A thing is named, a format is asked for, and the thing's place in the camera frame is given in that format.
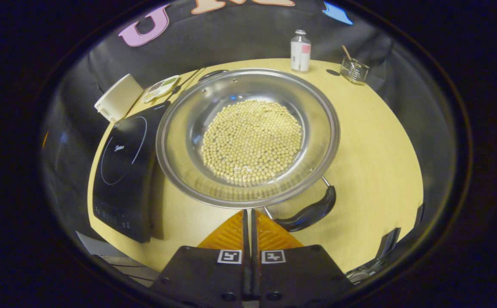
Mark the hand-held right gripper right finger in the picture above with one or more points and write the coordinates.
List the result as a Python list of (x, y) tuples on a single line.
[(299, 273)]

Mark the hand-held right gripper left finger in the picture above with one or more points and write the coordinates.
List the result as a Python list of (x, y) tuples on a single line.
[(201, 273)]

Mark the black induction cooktop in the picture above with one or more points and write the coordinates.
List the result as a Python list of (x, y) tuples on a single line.
[(124, 192)]

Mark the stainless steel pot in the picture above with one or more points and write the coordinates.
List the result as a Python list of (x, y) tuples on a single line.
[(180, 137)]

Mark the pile of yellow beans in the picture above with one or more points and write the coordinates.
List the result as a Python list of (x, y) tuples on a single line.
[(252, 143)]

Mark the colourful printed card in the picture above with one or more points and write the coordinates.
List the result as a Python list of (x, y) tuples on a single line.
[(160, 87)]

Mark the white plastic box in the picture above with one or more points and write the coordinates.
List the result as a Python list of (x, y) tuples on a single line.
[(117, 100)]

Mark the dark round table cap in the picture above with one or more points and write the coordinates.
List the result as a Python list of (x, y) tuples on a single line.
[(333, 72)]

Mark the clear bottle with pink label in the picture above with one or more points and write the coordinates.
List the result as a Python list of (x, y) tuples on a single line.
[(299, 55)]

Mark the wooden stick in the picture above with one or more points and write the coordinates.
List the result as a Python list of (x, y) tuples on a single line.
[(346, 52)]

